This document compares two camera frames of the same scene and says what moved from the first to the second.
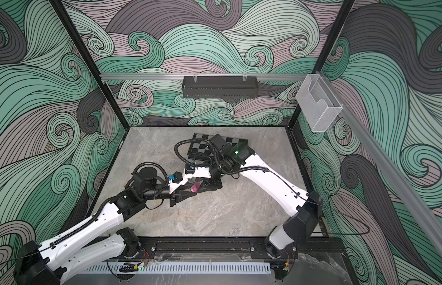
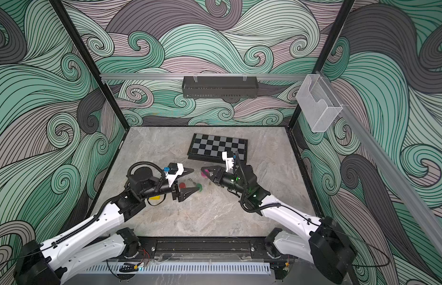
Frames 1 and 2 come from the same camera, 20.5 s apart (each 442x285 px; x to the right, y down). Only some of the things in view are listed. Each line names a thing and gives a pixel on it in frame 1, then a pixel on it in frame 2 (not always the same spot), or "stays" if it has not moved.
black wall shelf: x=220 y=86 stays
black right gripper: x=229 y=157 → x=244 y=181
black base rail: x=236 y=247 stays
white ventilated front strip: x=179 y=268 stays
